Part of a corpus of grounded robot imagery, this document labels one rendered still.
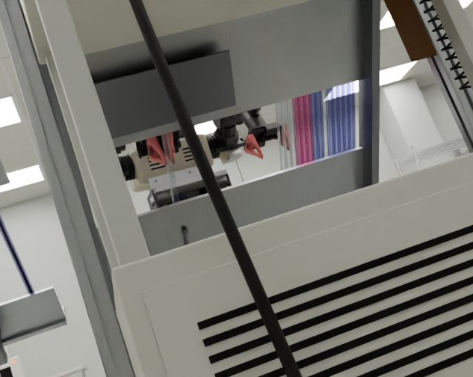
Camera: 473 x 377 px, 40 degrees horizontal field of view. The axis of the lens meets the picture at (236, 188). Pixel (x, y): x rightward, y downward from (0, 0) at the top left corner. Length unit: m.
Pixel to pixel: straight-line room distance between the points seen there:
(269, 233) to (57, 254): 7.74
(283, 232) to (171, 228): 0.87
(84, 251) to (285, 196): 0.66
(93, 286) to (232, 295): 0.45
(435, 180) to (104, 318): 0.55
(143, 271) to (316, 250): 0.17
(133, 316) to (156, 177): 1.56
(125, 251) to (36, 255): 7.74
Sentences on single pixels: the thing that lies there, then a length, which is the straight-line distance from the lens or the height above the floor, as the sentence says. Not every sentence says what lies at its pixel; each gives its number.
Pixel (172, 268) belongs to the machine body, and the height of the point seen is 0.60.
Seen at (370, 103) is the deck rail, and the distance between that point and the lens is 1.52.
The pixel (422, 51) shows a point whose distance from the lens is 1.17.
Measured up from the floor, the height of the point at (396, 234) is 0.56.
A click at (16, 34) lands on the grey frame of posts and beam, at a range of 1.19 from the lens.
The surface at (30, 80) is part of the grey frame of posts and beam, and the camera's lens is 1.15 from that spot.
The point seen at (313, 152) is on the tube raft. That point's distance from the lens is 1.55.
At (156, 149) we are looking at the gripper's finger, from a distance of 1.45.
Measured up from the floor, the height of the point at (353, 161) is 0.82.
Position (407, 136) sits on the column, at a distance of 8.99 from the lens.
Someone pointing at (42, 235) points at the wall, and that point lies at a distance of 8.41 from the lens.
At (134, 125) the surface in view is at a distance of 1.31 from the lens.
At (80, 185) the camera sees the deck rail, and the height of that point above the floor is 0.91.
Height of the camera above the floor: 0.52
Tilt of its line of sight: 12 degrees up
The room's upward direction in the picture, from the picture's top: 20 degrees counter-clockwise
